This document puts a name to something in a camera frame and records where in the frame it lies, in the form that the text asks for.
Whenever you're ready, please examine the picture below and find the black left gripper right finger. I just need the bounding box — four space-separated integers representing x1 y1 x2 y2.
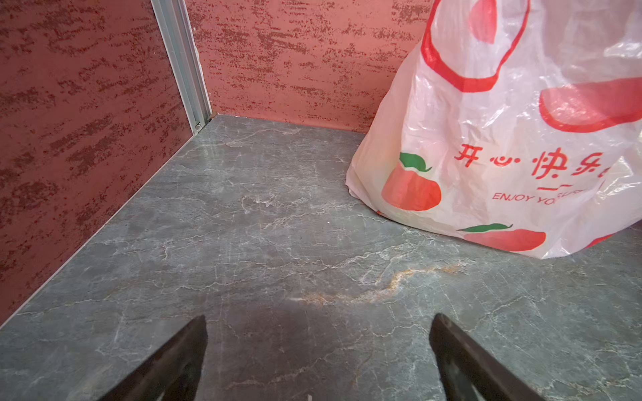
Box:
430 313 543 401

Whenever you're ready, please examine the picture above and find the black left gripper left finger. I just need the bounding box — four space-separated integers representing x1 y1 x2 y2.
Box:
100 315 208 401

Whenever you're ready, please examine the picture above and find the pink printed plastic bag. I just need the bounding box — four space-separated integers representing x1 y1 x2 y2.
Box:
346 1 641 259

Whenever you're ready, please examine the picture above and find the aluminium corner post left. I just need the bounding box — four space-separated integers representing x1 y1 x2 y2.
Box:
150 0 214 135

